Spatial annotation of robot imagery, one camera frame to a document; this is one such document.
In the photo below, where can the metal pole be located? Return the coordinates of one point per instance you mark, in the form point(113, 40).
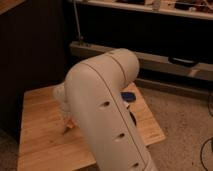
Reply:
point(80, 38)

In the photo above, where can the orange pepper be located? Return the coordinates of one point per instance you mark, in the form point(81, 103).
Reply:
point(69, 126)

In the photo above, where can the blue sponge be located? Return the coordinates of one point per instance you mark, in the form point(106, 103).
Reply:
point(128, 96)

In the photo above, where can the black case handle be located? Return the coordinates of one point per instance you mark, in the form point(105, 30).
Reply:
point(186, 63)

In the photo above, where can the long grey case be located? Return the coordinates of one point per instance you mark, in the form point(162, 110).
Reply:
point(149, 61)

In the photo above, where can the green plate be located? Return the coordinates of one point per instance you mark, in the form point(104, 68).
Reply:
point(133, 118)

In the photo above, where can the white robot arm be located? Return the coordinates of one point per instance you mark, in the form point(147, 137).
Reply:
point(91, 96)

